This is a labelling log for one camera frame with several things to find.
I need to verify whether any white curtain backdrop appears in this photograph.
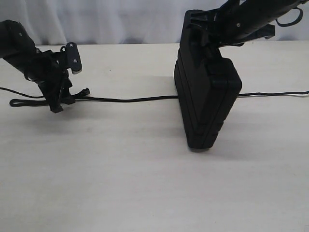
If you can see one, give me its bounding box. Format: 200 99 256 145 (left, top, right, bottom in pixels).
0 0 309 45

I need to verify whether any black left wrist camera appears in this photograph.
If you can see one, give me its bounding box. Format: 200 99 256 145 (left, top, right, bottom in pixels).
60 42 82 74

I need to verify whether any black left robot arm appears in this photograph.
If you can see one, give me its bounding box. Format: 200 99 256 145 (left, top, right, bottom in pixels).
0 20 82 113

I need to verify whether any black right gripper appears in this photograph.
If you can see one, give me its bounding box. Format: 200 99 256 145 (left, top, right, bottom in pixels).
189 0 275 60

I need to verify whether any black plastic case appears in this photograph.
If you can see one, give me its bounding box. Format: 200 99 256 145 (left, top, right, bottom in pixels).
173 9 243 152

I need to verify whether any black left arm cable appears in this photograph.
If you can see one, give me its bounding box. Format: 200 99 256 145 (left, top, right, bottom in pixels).
0 87 44 99

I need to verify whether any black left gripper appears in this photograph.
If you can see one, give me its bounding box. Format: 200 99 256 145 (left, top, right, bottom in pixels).
26 49 75 113

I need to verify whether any black cord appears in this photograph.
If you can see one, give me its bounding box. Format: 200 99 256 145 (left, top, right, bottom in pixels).
9 88 309 107

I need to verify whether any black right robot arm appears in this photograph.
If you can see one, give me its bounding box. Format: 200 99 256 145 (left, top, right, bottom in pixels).
187 0 307 47

